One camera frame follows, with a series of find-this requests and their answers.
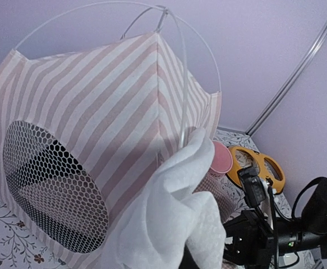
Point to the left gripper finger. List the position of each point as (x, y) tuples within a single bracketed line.
[(187, 260)]

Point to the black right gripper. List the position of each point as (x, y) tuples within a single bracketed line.
[(252, 240)]

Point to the yellow double bowl stand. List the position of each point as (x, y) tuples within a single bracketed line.
[(267, 167)]

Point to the pink round pet bowl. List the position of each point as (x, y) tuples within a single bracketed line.
[(222, 161)]

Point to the pink gingham cushion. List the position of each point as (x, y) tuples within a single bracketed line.
[(224, 202)]

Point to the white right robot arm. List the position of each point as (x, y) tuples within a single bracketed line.
[(302, 233)]

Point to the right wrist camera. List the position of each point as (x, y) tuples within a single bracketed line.
[(255, 189)]

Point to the right aluminium corner post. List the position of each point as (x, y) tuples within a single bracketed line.
[(289, 82)]

